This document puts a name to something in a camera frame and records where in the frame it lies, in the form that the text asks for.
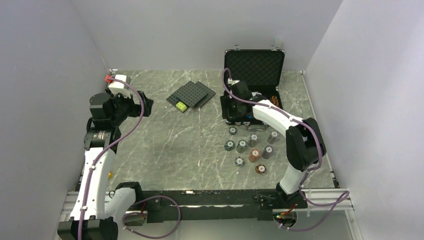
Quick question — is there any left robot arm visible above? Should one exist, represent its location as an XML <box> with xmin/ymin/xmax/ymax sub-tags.
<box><xmin>57</xmin><ymin>90</ymin><xmax>154</xmax><ymax>240</ymax></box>

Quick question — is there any yellow-green dice block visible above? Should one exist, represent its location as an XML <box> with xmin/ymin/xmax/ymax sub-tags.
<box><xmin>175</xmin><ymin>101</ymin><xmax>188</xmax><ymax>113</ymax></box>

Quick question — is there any small chip stack near case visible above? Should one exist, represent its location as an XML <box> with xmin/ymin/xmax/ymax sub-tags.
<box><xmin>228</xmin><ymin>126</ymin><xmax>238</xmax><ymax>135</ymax></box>

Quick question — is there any grey chip stack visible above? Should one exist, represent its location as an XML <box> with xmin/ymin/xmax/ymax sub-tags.
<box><xmin>247</xmin><ymin>133</ymin><xmax>259</xmax><ymax>148</ymax></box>

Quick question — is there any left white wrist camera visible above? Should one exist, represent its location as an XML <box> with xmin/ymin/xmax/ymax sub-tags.
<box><xmin>107</xmin><ymin>74</ymin><xmax>131</xmax><ymax>98</ymax></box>

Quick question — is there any purple chip stack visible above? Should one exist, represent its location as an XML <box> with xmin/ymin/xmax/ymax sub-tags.
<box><xmin>262</xmin><ymin>145</ymin><xmax>274</xmax><ymax>160</ymax></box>

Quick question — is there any dark green chip stack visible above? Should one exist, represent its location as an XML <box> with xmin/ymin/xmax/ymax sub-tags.
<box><xmin>236</xmin><ymin>139</ymin><xmax>248</xmax><ymax>154</ymax></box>

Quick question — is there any red chip stack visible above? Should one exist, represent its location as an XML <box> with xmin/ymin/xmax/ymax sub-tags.
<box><xmin>248</xmin><ymin>148</ymin><xmax>260</xmax><ymax>163</ymax></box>

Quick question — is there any purple-grey chip stack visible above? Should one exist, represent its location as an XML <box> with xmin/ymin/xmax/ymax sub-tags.
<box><xmin>267</xmin><ymin>130</ymin><xmax>279</xmax><ymax>144</ymax></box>

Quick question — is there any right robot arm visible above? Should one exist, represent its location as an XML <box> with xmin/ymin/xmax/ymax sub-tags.
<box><xmin>222</xmin><ymin>81</ymin><xmax>326</xmax><ymax>208</ymax></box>

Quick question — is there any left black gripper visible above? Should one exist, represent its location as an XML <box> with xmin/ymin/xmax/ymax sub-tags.
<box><xmin>106</xmin><ymin>87</ymin><xmax>153</xmax><ymax>126</ymax></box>

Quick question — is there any dark foam pad top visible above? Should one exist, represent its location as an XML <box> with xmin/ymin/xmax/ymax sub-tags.
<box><xmin>166</xmin><ymin>81</ymin><xmax>206</xmax><ymax>108</ymax></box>

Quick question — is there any black poker case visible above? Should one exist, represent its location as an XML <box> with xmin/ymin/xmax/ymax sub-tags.
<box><xmin>220</xmin><ymin>49</ymin><xmax>286</xmax><ymax>125</ymax></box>

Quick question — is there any black base frame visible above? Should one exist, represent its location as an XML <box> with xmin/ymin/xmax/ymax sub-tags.
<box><xmin>129</xmin><ymin>188</ymin><xmax>308</xmax><ymax>223</ymax></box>

